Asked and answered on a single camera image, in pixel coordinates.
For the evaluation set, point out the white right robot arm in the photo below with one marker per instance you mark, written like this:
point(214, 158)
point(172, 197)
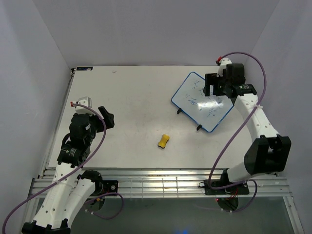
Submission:
point(269, 151)

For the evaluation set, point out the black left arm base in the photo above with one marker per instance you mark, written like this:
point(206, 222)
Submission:
point(105, 186)

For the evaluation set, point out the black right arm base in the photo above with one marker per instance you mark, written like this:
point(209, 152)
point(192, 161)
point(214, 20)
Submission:
point(241, 189)

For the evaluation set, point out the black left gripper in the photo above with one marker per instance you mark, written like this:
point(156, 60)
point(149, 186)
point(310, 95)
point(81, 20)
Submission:
point(108, 117)

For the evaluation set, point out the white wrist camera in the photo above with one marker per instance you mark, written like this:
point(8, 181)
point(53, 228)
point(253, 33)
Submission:
point(83, 104)
point(222, 64)

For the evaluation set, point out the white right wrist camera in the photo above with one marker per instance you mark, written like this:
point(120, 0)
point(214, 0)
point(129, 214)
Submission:
point(222, 64)

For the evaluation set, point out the yellow whiteboard eraser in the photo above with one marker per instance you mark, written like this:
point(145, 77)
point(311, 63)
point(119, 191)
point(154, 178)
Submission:
point(163, 141)

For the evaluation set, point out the blue left corner label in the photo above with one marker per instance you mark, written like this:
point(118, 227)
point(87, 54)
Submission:
point(84, 68)

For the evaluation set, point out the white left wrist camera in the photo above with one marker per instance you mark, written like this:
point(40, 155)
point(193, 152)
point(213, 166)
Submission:
point(83, 104)

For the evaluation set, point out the aluminium table frame rail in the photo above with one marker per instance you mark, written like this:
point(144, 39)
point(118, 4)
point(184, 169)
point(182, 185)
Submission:
point(183, 183)

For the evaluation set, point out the blue framed whiteboard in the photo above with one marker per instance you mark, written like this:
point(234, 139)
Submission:
point(206, 112)

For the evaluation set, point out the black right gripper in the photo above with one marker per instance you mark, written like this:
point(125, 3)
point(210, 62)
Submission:
point(209, 80)

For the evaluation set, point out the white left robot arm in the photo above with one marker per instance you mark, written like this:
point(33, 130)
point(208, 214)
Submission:
point(71, 186)

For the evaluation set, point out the wire whiteboard stand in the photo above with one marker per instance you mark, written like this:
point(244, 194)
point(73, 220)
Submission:
point(187, 118)

